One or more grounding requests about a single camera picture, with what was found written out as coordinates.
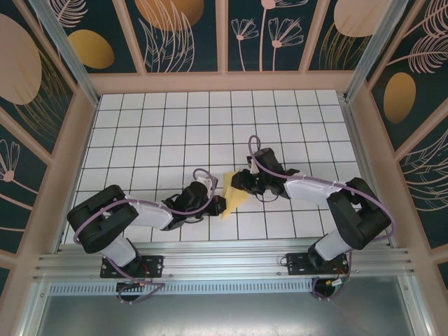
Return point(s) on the yellow cloth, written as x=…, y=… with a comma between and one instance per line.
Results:
x=232, y=204

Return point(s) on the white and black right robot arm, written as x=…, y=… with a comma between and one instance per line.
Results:
x=360, y=217

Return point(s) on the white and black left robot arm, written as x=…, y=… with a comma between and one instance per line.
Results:
x=101, y=220

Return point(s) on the grey steel sheet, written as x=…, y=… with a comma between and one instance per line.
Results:
x=224, y=315

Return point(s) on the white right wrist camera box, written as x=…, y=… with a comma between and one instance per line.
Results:
x=250, y=166

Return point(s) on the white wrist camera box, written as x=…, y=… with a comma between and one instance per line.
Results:
x=250, y=166
x=206, y=182

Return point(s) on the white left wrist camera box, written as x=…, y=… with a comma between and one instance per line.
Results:
x=206, y=182

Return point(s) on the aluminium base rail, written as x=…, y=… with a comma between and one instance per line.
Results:
x=224, y=259

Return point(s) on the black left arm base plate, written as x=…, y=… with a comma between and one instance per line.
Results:
x=154, y=264

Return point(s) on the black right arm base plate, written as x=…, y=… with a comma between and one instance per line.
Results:
x=297, y=262

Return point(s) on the aluminium side rail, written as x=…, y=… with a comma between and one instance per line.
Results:
x=360, y=147

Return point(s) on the aluminium corner post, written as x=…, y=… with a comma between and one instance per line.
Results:
x=66, y=52
x=371, y=49

